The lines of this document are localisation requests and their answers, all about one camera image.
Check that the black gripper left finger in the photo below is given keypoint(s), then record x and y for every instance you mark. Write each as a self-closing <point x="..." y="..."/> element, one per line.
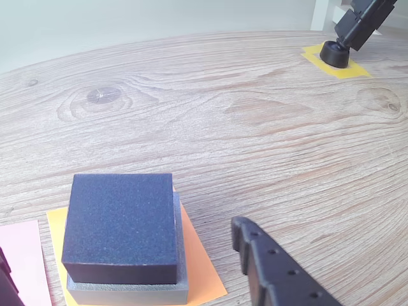
<point x="8" y="290"/>

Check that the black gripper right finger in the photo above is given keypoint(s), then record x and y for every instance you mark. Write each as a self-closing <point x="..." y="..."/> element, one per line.
<point x="274" y="274"/>

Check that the large black block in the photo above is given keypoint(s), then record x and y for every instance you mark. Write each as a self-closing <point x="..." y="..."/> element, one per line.
<point x="127" y="294"/>

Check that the medium black block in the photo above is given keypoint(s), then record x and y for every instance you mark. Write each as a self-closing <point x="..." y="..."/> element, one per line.
<point x="121" y="220"/>

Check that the pink paper sheet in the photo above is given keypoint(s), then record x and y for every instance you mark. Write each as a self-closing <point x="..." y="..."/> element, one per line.
<point x="25" y="255"/>

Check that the orange paper sheet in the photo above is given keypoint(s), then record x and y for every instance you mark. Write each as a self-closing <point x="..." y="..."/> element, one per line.
<point x="201" y="267"/>

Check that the yellow paper sheet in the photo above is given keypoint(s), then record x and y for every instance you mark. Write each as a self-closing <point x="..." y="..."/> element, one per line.
<point x="354" y="71"/>

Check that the white furniture piece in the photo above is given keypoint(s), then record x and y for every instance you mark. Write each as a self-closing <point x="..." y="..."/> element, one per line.
<point x="322" y="16"/>

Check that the black stand leg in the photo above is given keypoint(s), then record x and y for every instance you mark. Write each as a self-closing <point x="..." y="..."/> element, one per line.
<point x="360" y="22"/>

